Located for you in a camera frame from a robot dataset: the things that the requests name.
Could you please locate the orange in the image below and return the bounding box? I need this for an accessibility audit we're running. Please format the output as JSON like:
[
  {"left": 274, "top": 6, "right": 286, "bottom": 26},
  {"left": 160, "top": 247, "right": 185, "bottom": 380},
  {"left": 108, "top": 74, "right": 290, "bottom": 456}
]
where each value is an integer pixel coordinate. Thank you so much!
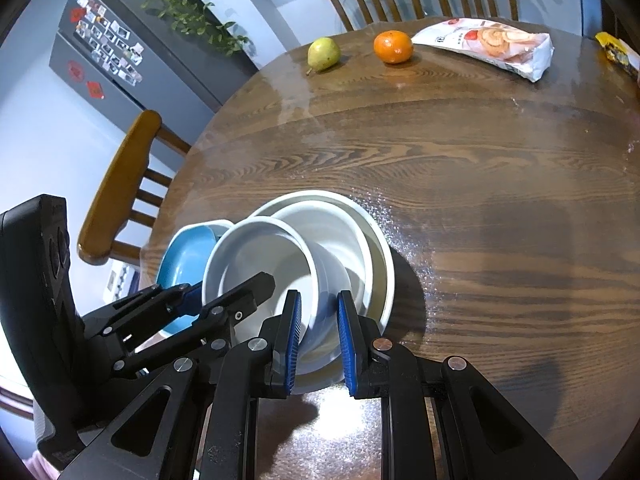
[{"left": 373, "top": 30, "right": 414, "bottom": 65}]

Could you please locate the large patterned square plate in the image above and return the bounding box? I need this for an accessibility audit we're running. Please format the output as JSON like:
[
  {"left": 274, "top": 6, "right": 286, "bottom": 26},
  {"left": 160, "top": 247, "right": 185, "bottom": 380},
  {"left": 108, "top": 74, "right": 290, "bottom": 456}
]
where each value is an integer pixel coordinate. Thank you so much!
[{"left": 192, "top": 219, "right": 235, "bottom": 242}]

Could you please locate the white printed box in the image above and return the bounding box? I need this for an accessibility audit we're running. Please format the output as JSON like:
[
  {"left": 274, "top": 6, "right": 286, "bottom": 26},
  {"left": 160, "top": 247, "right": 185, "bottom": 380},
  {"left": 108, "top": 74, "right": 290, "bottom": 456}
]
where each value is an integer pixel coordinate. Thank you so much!
[{"left": 104, "top": 260, "right": 138, "bottom": 297}]

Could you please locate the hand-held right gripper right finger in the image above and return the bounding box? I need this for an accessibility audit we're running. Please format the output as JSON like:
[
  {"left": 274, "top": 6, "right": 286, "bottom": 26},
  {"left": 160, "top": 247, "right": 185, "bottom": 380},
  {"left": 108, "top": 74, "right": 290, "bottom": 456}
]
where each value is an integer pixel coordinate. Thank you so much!
[{"left": 336, "top": 291, "right": 581, "bottom": 480}]

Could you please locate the green pear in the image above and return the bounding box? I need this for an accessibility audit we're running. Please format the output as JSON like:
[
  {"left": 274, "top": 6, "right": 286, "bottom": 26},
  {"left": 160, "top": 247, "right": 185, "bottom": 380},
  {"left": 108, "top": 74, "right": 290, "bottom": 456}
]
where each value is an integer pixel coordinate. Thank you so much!
[{"left": 306, "top": 36, "right": 342, "bottom": 76}]

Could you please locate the bread packet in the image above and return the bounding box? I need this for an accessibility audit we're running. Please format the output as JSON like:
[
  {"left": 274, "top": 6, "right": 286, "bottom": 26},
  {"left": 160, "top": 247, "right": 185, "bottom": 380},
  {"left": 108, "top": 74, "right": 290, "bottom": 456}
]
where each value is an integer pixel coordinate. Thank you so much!
[{"left": 411, "top": 17, "right": 556, "bottom": 82}]

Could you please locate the medium white bowl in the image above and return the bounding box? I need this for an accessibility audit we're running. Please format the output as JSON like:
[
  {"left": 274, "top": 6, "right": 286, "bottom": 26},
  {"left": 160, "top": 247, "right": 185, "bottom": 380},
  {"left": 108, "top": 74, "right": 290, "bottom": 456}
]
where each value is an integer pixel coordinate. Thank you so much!
[{"left": 272, "top": 200, "right": 373, "bottom": 311}]

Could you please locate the large white bowl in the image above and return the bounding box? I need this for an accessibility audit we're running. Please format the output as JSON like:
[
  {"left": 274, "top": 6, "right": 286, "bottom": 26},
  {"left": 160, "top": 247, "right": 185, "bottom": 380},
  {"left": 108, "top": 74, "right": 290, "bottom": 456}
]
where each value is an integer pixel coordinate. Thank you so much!
[{"left": 247, "top": 190, "right": 396, "bottom": 396}]

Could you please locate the yellow snack packet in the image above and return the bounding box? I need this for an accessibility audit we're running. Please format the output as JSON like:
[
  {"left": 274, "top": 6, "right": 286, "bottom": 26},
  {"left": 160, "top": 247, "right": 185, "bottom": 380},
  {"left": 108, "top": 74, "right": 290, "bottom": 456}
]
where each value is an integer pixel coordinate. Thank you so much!
[{"left": 594, "top": 31, "right": 640, "bottom": 81}]

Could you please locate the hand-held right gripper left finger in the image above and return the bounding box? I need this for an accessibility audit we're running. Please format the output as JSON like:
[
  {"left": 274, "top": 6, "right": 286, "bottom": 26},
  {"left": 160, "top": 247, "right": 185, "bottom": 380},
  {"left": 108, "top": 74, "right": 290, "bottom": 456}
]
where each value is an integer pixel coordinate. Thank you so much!
[{"left": 60, "top": 290, "right": 302, "bottom": 480}]

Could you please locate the blue plate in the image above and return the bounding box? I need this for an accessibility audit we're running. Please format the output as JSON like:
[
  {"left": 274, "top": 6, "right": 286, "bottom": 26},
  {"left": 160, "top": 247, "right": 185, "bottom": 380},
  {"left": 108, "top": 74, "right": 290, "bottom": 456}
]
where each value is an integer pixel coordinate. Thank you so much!
[{"left": 155, "top": 225, "right": 218, "bottom": 337}]

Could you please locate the group of fridge photo magnets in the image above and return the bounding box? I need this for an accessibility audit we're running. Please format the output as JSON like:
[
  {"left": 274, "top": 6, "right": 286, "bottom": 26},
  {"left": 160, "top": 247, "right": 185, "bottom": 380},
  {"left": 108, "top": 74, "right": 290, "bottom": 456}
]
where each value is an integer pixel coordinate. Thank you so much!
[{"left": 75, "top": 0, "right": 146, "bottom": 85}]

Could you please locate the trailing green vine plant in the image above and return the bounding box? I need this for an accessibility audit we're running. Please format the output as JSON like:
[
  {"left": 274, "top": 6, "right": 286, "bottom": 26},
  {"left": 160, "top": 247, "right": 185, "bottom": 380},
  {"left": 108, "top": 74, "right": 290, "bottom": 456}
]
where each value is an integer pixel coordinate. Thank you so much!
[{"left": 82, "top": 0, "right": 251, "bottom": 56}]

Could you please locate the grey refrigerator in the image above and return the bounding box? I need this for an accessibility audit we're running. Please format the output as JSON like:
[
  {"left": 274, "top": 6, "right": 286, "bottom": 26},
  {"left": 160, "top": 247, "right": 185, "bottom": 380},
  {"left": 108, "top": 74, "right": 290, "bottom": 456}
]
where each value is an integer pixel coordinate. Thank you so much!
[{"left": 48, "top": 0, "right": 261, "bottom": 156}]

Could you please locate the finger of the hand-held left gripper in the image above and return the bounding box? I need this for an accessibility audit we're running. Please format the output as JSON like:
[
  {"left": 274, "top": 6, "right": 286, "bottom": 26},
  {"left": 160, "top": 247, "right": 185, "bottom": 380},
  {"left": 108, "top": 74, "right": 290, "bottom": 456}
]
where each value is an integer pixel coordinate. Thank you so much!
[
  {"left": 112, "top": 271, "right": 276, "bottom": 378},
  {"left": 82, "top": 282, "right": 206, "bottom": 356}
]

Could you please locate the person's left forearm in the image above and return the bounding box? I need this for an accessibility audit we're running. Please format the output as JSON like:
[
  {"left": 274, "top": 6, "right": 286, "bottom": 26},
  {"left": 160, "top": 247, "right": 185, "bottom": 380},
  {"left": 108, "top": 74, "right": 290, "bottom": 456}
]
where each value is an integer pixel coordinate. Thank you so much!
[{"left": 20, "top": 400, "right": 68, "bottom": 480}]

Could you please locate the white straight-sided ceramic bowl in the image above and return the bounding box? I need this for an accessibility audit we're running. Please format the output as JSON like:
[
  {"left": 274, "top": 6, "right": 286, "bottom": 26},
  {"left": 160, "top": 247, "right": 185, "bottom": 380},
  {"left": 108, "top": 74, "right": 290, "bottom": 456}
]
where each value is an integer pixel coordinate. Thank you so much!
[{"left": 201, "top": 216, "right": 348, "bottom": 376}]

